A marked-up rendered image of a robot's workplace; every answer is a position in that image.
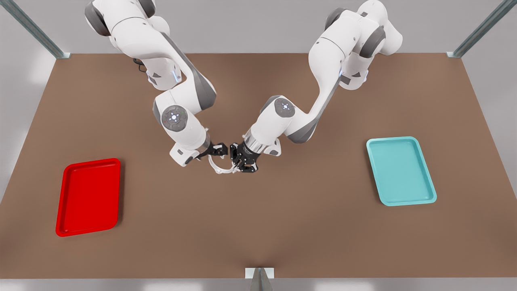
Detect red rectangular tray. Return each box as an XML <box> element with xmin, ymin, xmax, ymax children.
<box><xmin>55</xmin><ymin>158</ymin><xmax>122</xmax><ymax>237</ymax></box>

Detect silver frame post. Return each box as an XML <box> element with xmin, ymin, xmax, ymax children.
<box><xmin>0</xmin><ymin>0</ymin><xmax>71</xmax><ymax>59</ymax></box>
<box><xmin>447</xmin><ymin>0</ymin><xmax>517</xmax><ymax>58</ymax></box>
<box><xmin>245</xmin><ymin>267</ymin><xmax>275</xmax><ymax>291</ymax></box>

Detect white drainage pipe clamp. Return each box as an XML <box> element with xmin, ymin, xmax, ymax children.
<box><xmin>208</xmin><ymin>155</ymin><xmax>240</xmax><ymax>175</ymax></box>

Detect teal rectangular tray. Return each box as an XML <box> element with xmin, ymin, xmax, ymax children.
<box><xmin>366</xmin><ymin>136</ymin><xmax>437</xmax><ymax>207</ymax></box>

